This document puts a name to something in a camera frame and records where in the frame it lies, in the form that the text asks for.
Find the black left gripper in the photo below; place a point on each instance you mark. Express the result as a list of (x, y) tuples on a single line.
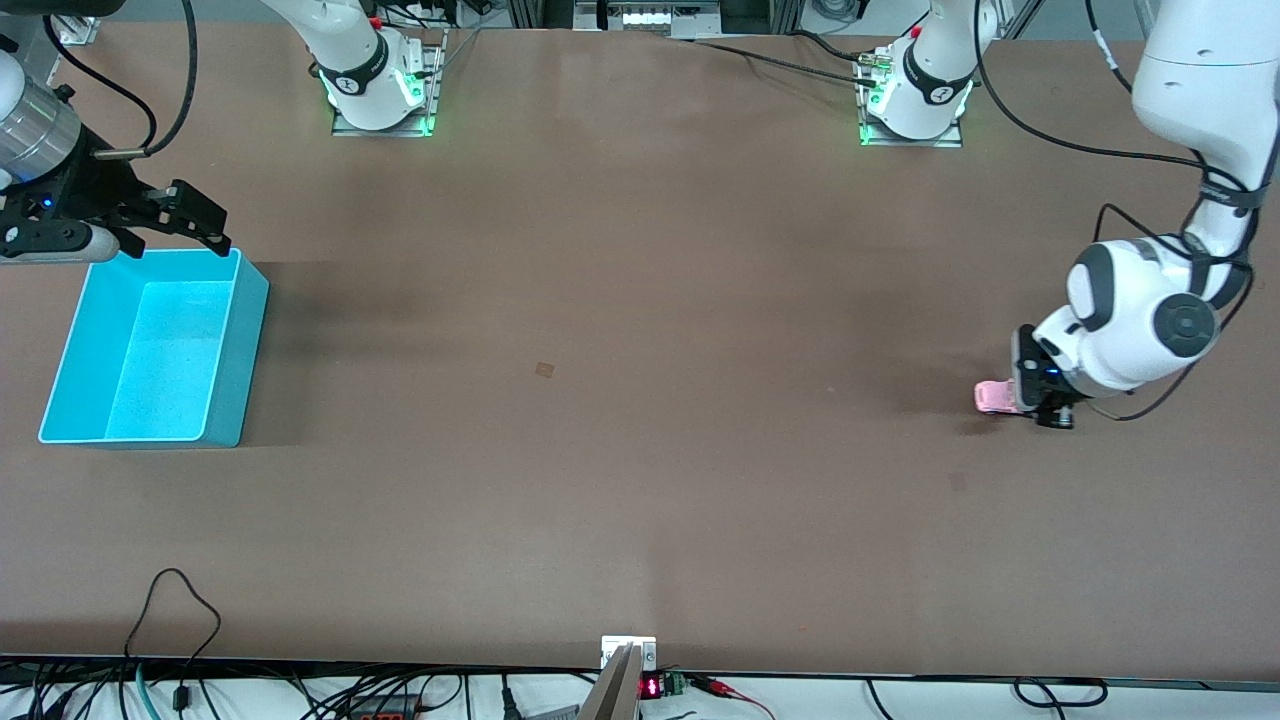
[(1029, 374)]

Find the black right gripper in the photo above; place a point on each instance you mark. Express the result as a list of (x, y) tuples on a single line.
[(92, 188)]

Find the pink jeep toy black roof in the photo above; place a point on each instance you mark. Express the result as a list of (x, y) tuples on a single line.
[(995, 397)]

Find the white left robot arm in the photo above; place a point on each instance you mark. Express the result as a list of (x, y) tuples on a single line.
[(1130, 320)]

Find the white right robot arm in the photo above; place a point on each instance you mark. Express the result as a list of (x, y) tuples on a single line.
[(355, 50)]

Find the turquoise plastic bin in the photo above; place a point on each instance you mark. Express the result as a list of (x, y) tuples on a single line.
[(160, 350)]

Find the red LED display module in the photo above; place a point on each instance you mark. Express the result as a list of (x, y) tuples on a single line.
[(655, 686)]

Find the orange black connector box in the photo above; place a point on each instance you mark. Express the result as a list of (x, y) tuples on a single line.
[(385, 710)]

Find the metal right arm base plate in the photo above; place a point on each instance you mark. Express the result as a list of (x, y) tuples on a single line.
[(385, 125)]

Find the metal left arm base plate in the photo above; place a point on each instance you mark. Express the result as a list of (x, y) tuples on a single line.
[(910, 140)]

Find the aluminium frame with light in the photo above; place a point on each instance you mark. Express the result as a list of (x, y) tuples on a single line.
[(650, 15)]

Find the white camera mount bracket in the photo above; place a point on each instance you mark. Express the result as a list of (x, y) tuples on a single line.
[(615, 645)]

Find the grey camera mount bar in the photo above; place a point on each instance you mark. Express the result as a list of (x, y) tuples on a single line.
[(610, 690)]

